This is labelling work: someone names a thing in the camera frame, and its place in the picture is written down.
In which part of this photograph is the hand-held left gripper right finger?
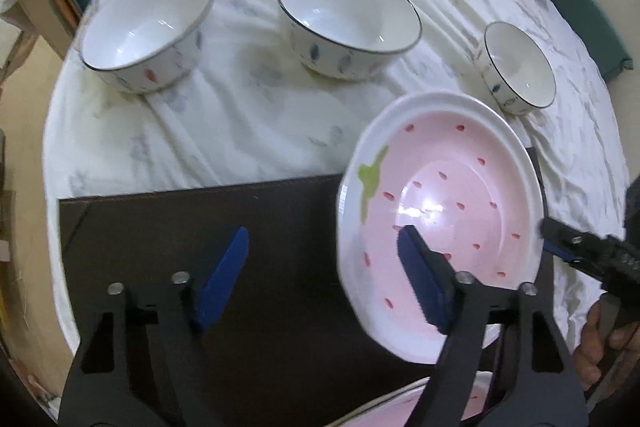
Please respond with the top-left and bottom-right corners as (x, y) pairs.
(396, 225), (589, 427)

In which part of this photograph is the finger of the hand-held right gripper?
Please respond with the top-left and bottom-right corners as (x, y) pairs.
(539, 216), (609, 253)
(543, 242), (609, 283)

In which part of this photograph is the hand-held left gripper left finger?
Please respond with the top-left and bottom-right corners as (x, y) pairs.
(57, 226), (250, 427)

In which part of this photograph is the pink strawberry-print plate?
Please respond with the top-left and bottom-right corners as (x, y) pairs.
(336, 91), (546, 365)
(345, 369), (503, 427)

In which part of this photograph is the small white feather-print bowl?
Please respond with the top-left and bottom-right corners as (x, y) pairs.
(482, 21), (558, 116)

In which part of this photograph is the large white feather-print bowl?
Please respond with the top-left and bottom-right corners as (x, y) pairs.
(276, 0), (423, 82)
(79, 0), (216, 96)

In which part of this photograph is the person's right hand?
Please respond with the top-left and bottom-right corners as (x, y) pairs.
(574, 302), (640, 390)

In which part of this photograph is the dark brown leather mat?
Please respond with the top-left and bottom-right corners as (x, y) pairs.
(57, 147), (557, 427)

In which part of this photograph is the white printed bed sheet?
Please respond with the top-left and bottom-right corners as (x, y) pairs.
(42, 0), (632, 414)

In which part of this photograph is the beige wooden cabinet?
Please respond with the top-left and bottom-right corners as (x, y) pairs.
(0, 0), (77, 64)

